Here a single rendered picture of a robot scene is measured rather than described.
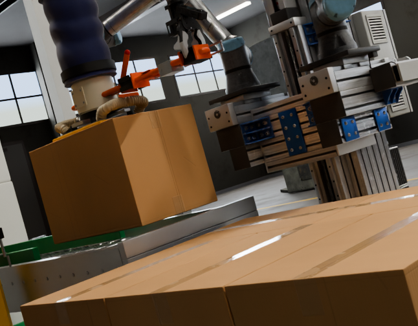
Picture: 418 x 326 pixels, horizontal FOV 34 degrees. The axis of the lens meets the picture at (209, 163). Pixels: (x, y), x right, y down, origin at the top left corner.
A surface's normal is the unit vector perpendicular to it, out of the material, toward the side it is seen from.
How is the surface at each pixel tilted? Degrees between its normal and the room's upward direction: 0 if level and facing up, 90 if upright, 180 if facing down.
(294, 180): 90
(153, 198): 90
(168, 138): 90
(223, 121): 90
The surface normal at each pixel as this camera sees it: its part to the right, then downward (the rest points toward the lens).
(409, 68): 0.68, -0.19
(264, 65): -0.75, 0.21
